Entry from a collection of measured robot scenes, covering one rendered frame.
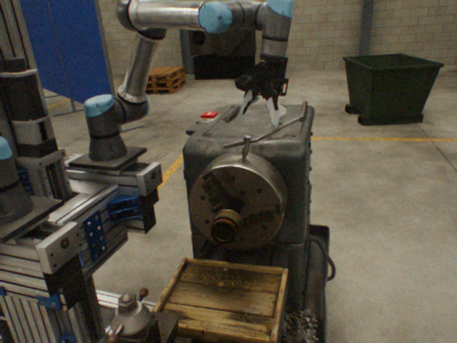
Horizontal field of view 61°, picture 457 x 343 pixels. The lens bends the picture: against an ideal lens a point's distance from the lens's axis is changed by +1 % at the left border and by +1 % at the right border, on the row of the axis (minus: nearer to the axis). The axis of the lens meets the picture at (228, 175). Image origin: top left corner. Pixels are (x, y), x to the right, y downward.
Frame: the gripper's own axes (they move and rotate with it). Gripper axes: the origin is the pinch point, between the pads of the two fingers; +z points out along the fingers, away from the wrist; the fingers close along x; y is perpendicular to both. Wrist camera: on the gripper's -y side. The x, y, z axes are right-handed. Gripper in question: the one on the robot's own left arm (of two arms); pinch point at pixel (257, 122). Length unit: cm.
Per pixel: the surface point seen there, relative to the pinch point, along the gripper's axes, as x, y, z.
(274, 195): -12.4, -0.5, 19.8
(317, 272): -7, 48, 77
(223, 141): 17.0, 2.4, 12.9
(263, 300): -26, -13, 45
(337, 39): 544, 842, 53
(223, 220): -9.9, -18.4, 24.5
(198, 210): 7.3, -14.3, 31.6
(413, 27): 403, 950, 2
